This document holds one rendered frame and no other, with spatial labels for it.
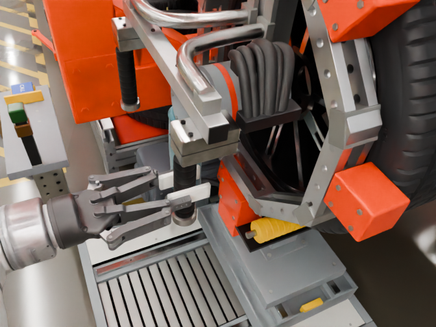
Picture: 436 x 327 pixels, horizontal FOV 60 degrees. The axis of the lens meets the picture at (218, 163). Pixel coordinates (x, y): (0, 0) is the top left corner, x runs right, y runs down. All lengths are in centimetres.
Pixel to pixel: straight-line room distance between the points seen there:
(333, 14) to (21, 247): 50
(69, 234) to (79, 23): 65
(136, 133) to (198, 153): 104
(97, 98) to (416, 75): 88
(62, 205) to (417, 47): 52
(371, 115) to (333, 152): 8
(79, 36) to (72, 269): 84
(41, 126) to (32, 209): 84
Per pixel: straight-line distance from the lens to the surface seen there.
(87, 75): 114
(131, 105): 88
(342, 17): 53
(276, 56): 52
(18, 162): 127
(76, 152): 192
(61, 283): 151
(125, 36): 78
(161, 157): 125
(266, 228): 93
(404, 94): 59
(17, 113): 111
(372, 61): 62
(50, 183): 157
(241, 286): 129
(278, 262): 126
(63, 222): 55
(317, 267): 129
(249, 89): 50
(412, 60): 58
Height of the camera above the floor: 129
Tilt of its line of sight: 45 degrees down
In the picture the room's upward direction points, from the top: 6 degrees clockwise
